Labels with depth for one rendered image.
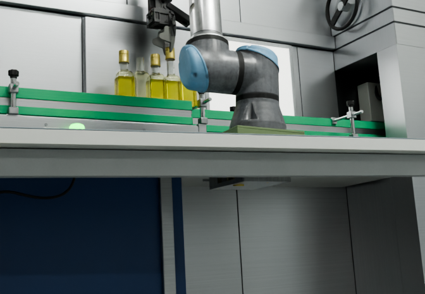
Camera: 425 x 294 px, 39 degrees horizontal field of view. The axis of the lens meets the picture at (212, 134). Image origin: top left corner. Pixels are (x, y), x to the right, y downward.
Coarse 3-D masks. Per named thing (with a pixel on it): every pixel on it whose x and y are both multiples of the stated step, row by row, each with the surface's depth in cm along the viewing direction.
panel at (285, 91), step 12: (276, 48) 250; (288, 60) 252; (288, 72) 251; (288, 84) 250; (216, 96) 232; (228, 96) 234; (288, 96) 249; (216, 108) 231; (228, 108) 233; (288, 108) 247
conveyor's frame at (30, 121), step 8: (0, 120) 164; (8, 120) 165; (16, 120) 166; (24, 120) 167; (32, 120) 168; (40, 120) 170; (48, 120) 171; (56, 120) 172; (64, 120) 173; (72, 120) 174; (80, 120) 175; (88, 120) 176; (96, 120) 178; (104, 120) 179; (88, 128) 176; (96, 128) 177; (104, 128) 178; (112, 128) 179; (120, 128) 181; (128, 128) 182; (136, 128) 183; (144, 128) 184; (152, 128) 186; (160, 128) 187; (168, 128) 188; (176, 128) 190; (184, 128) 191; (192, 128) 192
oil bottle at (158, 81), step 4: (156, 72) 206; (152, 76) 204; (156, 76) 204; (160, 76) 205; (152, 80) 203; (156, 80) 204; (160, 80) 205; (164, 80) 206; (152, 84) 203; (156, 84) 204; (160, 84) 204; (164, 84) 205; (152, 88) 203; (156, 88) 203; (160, 88) 204; (164, 88) 205; (152, 92) 203; (156, 92) 203; (160, 92) 204; (164, 92) 205; (152, 96) 202; (156, 96) 203; (160, 96) 204; (164, 96) 204
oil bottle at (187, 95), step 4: (184, 88) 208; (184, 92) 208; (188, 92) 209; (192, 92) 209; (196, 92) 210; (184, 96) 208; (188, 96) 208; (192, 96) 209; (196, 96) 210; (184, 100) 207; (188, 100) 208; (192, 100) 209; (196, 100) 210; (192, 104) 209
